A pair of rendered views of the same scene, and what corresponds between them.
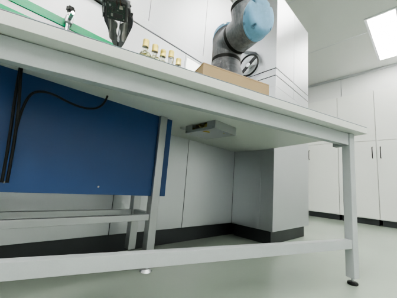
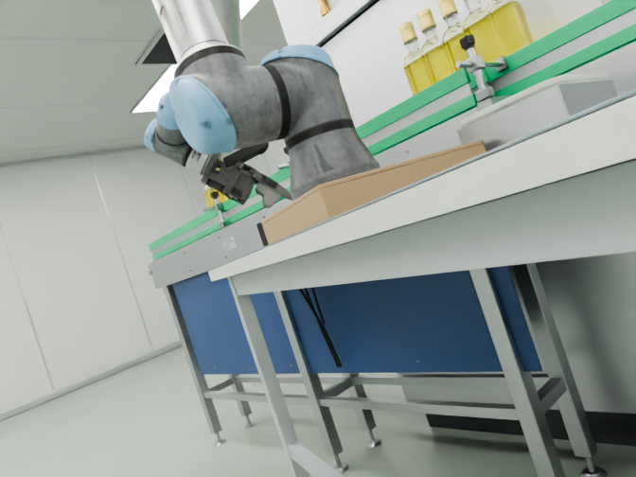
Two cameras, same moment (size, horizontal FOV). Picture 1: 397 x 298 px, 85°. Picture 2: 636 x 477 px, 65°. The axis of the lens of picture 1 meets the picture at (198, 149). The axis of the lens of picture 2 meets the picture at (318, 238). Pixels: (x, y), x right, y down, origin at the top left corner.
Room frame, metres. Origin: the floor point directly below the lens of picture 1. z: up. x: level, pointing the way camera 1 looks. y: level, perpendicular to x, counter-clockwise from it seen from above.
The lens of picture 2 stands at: (0.79, -0.90, 0.73)
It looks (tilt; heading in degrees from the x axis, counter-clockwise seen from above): 0 degrees down; 93
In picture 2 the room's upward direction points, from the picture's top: 18 degrees counter-clockwise
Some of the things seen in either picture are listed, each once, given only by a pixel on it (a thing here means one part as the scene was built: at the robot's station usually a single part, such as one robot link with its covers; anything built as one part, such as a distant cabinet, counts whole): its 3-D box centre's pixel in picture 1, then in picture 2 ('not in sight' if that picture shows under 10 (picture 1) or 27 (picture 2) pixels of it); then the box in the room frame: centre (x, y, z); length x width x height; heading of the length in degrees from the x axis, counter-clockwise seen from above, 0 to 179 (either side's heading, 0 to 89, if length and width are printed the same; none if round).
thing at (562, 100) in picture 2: not in sight; (549, 126); (1.18, -0.04, 0.79); 0.27 x 0.17 x 0.08; 43
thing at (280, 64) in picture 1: (275, 61); not in sight; (2.03, -0.71, 1.69); 0.70 x 0.37 x 0.89; 133
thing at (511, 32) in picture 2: not in sight; (515, 44); (1.26, 0.17, 0.99); 0.06 x 0.06 x 0.21; 44
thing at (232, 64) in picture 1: (225, 73); (328, 162); (0.81, -0.08, 0.84); 0.15 x 0.15 x 0.10
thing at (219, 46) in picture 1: (227, 45); (302, 95); (0.80, -0.09, 0.96); 0.13 x 0.12 x 0.14; 27
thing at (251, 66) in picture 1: (249, 65); not in sight; (1.82, -0.40, 1.49); 0.21 x 0.05 x 0.21; 43
